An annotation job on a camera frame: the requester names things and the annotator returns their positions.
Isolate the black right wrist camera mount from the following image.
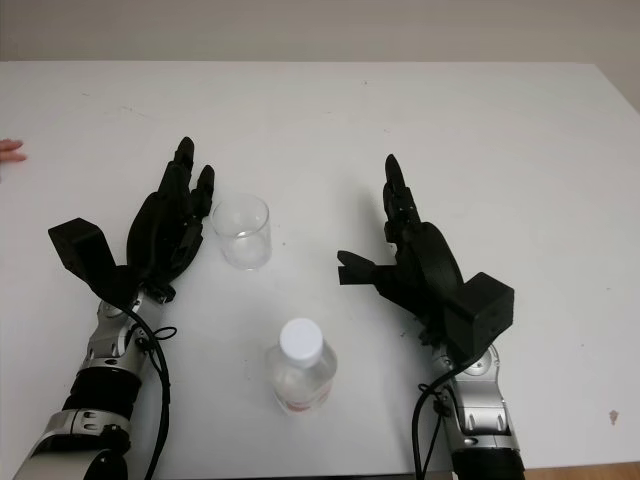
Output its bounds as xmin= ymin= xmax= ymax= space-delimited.
xmin=442 ymin=272 xmax=516 ymax=365

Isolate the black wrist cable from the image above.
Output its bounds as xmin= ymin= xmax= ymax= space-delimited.
xmin=119 ymin=299 xmax=179 ymax=480
xmin=412 ymin=368 xmax=462 ymax=480

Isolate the person's bare hand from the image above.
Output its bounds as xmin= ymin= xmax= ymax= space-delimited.
xmin=0 ymin=139 xmax=28 ymax=164

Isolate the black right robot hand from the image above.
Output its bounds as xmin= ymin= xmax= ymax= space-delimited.
xmin=336 ymin=153 xmax=469 ymax=351

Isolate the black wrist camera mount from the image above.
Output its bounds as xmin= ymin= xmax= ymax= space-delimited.
xmin=48 ymin=217 xmax=147 ymax=307
xmin=442 ymin=272 xmax=516 ymax=365

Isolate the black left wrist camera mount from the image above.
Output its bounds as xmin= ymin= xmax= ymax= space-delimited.
xmin=48 ymin=217 xmax=147 ymax=307

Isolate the clear glass cup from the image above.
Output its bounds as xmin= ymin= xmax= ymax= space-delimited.
xmin=210 ymin=193 xmax=272 ymax=272

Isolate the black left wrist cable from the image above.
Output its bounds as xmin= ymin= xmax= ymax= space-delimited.
xmin=119 ymin=299 xmax=179 ymax=480

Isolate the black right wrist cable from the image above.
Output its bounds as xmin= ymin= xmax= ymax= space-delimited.
xmin=412 ymin=368 xmax=462 ymax=480

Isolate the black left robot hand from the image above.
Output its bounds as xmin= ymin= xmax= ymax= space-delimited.
xmin=123 ymin=135 xmax=217 ymax=304

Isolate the clear plastic water bottle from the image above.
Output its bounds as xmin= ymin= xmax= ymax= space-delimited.
xmin=264 ymin=318 xmax=339 ymax=416

